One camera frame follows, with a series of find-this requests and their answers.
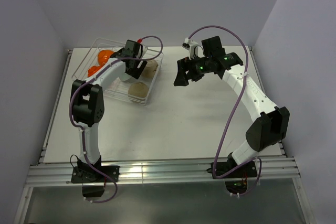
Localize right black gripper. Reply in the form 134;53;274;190
174;53;213;86

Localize cream bowl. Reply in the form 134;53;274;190
128;82;149;103
141;60;159;79

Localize light green bowl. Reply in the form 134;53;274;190
119;73;133;82

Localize white orange bowl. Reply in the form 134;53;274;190
87;66;101;77

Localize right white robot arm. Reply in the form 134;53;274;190
174;36;290;177

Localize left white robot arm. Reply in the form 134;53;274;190
69;39;146;182

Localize clear wire dish rack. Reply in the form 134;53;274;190
72;38;164;105

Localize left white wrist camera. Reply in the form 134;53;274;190
137;38;148;58

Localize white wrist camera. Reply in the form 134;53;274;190
182;38;203;60
137;38;148;58

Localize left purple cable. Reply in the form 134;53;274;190
69;35;163;204

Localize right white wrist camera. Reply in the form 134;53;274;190
182;38;203;60

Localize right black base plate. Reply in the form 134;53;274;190
216;161;258;178

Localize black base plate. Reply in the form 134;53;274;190
216;161;258;178
71;164;120;184

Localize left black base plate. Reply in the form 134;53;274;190
71;164;120;184

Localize aluminium mounting rail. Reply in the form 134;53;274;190
25;156;300;187

